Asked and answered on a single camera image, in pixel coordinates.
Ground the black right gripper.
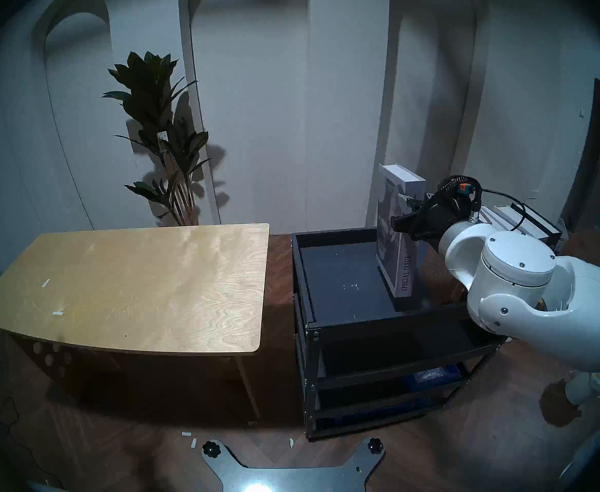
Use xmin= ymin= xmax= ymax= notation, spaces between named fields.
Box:
xmin=390 ymin=186 xmax=480 ymax=252

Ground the large grey SPECIAL ISSUE book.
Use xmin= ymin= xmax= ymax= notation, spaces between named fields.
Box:
xmin=375 ymin=163 xmax=428 ymax=298

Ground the silver book small black lettering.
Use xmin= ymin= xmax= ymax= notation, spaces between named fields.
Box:
xmin=491 ymin=205 xmax=531 ymax=235

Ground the black CENTURY book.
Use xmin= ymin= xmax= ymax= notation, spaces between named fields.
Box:
xmin=523 ymin=203 xmax=562 ymax=253

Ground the black metal shelf cart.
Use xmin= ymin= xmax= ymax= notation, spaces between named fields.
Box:
xmin=291 ymin=227 xmax=508 ymax=440

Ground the light wooden display table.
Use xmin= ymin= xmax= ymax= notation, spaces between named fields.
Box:
xmin=0 ymin=223 xmax=270 ymax=420

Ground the blue bin with clear bag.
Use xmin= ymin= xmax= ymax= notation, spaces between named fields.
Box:
xmin=402 ymin=362 xmax=464 ymax=390

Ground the dark grey door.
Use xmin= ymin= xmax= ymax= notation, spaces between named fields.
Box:
xmin=561 ymin=71 xmax=600 ymax=233

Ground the tall green potted plant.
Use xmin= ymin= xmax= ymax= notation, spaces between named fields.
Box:
xmin=102 ymin=51 xmax=212 ymax=226

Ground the blue plastic bin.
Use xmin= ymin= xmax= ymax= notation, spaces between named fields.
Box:
xmin=326 ymin=399 xmax=434 ymax=426

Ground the white trash bin with bag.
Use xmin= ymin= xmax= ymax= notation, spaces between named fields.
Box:
xmin=565 ymin=371 xmax=600 ymax=405

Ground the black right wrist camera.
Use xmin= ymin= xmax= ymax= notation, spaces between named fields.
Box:
xmin=446 ymin=176 xmax=483 ymax=198

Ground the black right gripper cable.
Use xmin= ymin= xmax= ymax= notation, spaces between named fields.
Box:
xmin=477 ymin=188 xmax=529 ymax=225

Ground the grey metal robot base plate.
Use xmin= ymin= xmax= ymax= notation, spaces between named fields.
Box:
xmin=201 ymin=437 xmax=385 ymax=492

